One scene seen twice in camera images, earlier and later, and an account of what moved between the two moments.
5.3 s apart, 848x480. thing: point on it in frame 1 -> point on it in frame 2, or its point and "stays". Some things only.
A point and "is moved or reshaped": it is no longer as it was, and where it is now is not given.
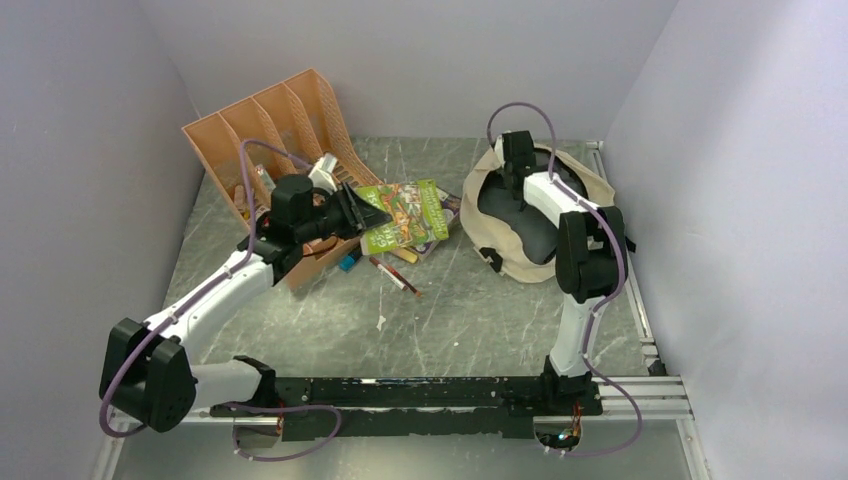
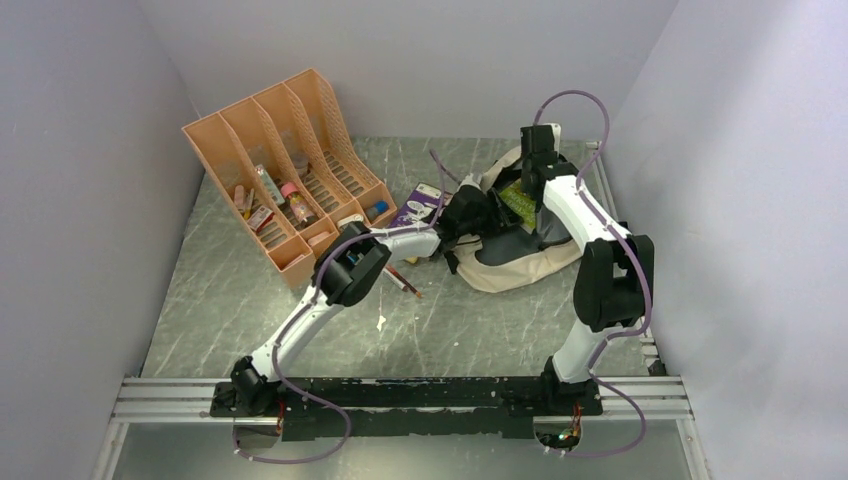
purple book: x=450 y=207 is moved or reshaped
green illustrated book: x=416 y=211 -> x=522 y=204
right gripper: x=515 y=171 -> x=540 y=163
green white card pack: x=264 y=176 stays
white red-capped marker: x=397 y=281 stays
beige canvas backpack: x=522 y=243 is moved or reshaped
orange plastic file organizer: x=250 y=147 stays
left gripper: x=358 y=214 -> x=502 y=219
